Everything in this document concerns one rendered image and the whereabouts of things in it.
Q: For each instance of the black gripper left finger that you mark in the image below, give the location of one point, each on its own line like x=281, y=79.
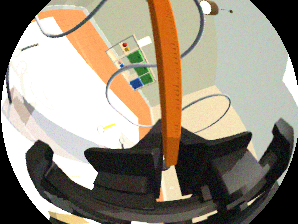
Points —
x=144, y=159

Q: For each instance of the orange handle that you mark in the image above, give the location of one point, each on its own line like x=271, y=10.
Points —
x=169, y=76

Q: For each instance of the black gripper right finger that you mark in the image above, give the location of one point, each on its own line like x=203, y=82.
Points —
x=195, y=152

